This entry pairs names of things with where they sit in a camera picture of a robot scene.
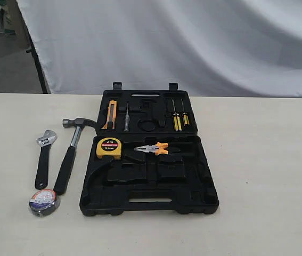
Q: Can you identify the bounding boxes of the black plastic tool case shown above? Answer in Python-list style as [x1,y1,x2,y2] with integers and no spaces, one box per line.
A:
[79,82,219,216]

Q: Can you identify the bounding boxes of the claw hammer black grip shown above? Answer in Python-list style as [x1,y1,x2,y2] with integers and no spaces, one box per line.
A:
[53,118,96,195]

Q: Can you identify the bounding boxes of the adjustable wrench black handle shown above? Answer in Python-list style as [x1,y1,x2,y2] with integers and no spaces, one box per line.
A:
[35,130,57,190]

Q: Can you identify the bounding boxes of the black electrical tape roll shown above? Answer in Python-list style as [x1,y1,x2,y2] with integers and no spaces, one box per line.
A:
[29,189,60,217]

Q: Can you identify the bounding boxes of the clear voltage tester screwdriver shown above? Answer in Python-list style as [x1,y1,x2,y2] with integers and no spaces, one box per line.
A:
[124,102,130,132]

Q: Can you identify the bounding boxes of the large yellow black screwdriver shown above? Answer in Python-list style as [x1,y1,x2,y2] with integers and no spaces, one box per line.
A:
[171,99,182,131]

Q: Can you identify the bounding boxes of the small yellow black screwdriver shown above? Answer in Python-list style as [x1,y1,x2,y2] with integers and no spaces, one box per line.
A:
[181,99,190,126]

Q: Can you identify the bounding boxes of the orange utility knife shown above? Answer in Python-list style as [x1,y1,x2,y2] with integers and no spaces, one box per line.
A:
[101,100,117,130]

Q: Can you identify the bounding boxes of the yellow tape measure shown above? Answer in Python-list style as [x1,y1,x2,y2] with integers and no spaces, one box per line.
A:
[96,137,122,160]

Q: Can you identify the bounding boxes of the white backdrop cloth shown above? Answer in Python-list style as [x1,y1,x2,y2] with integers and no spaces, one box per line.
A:
[18,1,302,97]

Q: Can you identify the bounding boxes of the black backdrop stand pole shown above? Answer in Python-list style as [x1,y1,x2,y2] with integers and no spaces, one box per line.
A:
[19,8,49,94]

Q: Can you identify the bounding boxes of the cardboard box in background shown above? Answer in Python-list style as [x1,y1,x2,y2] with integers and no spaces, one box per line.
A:
[0,0,30,49]

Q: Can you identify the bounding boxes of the orange handled pliers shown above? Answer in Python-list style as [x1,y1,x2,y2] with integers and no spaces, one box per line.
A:
[134,142,169,156]

